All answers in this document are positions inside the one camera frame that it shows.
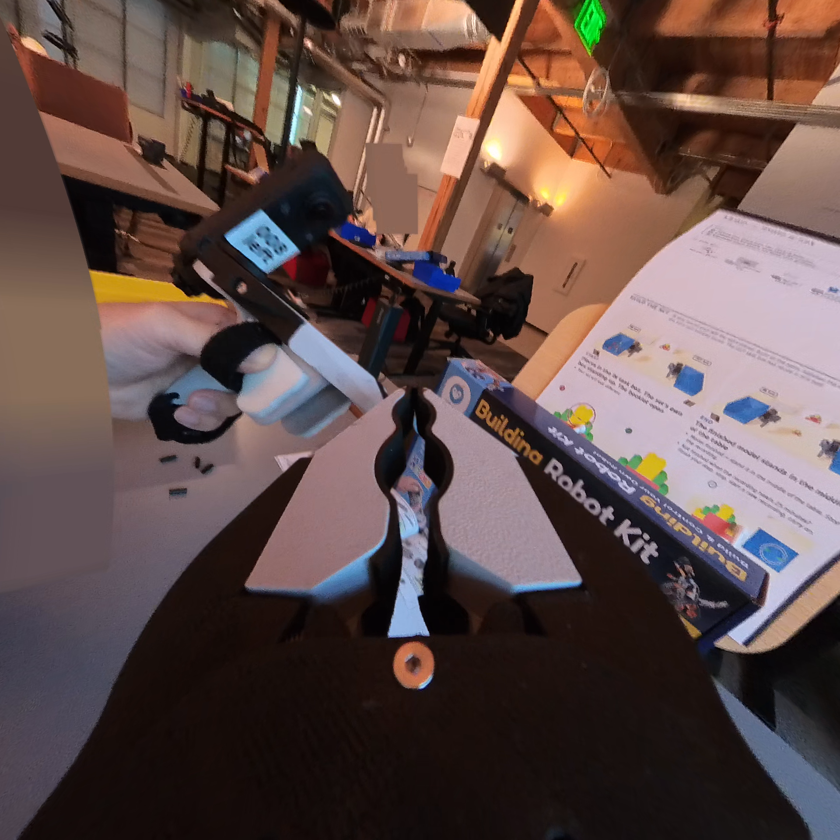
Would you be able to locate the wall lamp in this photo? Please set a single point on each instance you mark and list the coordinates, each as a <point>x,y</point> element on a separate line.
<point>548,200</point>
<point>493,156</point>

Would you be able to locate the grey desk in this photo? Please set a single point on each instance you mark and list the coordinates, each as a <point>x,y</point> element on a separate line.
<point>79,689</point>

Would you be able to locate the printed instruction sheet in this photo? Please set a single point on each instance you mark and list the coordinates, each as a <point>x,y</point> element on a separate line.
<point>722,394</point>

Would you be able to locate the open instruction booklet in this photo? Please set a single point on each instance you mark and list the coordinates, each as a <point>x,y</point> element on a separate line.
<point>410,558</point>

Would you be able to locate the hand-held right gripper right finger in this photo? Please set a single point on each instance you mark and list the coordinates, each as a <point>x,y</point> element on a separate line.
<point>505,525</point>

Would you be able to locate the blue storage bin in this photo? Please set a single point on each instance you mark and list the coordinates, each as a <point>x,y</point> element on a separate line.
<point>436,275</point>
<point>358,235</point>

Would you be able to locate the red bag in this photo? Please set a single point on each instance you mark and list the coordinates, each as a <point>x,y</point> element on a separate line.
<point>312,269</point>

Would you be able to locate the black bag on chair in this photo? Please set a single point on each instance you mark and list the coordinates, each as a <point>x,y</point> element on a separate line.
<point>508,302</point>

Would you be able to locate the yellow storage bin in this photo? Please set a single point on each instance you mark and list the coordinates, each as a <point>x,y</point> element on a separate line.
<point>131,289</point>

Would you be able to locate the green exit sign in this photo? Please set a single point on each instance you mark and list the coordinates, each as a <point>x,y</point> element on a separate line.
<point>590,23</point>

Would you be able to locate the white wall notice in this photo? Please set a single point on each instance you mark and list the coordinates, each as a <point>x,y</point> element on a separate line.
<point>459,144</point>

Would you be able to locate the wooden post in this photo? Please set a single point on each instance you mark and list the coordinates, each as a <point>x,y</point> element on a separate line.
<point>485,98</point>

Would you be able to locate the robot kit box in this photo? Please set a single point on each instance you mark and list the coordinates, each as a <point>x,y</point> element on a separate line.
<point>590,485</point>

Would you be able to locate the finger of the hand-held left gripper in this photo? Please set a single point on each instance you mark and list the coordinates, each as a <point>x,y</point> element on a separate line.
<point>334,364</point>

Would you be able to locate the elevator door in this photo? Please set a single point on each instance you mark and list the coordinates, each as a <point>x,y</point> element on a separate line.
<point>502,236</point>

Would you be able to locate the person's left hand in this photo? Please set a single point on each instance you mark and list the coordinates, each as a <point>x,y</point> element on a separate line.
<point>151,348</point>

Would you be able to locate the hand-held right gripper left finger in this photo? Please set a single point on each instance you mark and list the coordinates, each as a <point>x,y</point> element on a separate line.
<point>321,525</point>

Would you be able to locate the small wall frame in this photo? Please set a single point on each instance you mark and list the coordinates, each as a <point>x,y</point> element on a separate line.
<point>571,277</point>

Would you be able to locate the black monitor stand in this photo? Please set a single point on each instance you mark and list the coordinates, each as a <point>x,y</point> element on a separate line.
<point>384,334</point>

